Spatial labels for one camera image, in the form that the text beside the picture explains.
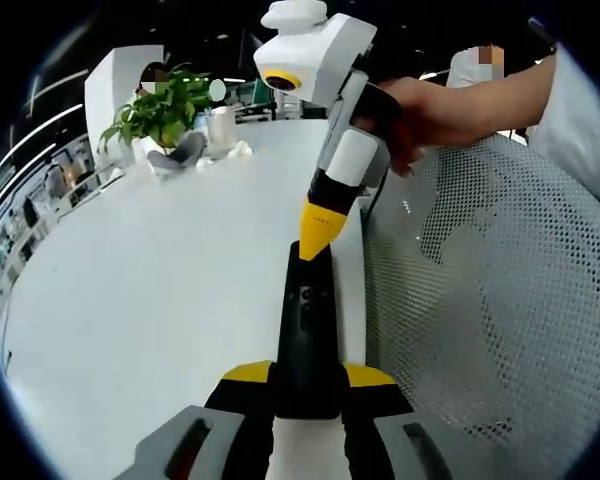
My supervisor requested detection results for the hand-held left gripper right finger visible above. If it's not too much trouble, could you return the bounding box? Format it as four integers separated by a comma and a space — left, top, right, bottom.
341, 363, 455, 480

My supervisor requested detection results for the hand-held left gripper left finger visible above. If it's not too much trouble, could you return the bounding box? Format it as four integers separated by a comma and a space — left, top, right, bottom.
112, 359, 277, 480

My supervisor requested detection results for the black remote control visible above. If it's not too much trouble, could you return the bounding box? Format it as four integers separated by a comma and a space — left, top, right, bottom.
271, 239, 347, 421

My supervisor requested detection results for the person's right hand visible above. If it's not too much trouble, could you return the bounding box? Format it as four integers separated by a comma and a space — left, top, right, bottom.
366, 76, 482, 178

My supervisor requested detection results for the white crumpled tissue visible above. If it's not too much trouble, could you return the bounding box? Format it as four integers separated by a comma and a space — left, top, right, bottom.
194, 139, 254, 172

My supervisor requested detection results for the green potted plant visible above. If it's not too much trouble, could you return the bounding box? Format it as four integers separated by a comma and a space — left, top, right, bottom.
98, 61, 212, 170

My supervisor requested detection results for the grey crumpled cloth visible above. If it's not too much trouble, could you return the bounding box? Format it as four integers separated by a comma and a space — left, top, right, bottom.
146, 130, 208, 177

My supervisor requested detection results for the grey mesh office chair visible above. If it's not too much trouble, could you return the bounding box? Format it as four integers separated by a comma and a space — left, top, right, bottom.
361, 133, 600, 480

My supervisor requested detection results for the white square pillar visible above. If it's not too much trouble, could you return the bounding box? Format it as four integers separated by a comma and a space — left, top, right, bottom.
84, 44, 167, 167

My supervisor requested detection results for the person's white shirt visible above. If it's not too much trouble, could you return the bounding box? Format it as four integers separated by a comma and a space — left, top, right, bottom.
526, 43, 600, 242

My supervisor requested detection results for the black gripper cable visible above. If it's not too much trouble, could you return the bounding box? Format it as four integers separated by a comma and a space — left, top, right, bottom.
362, 168, 390, 214

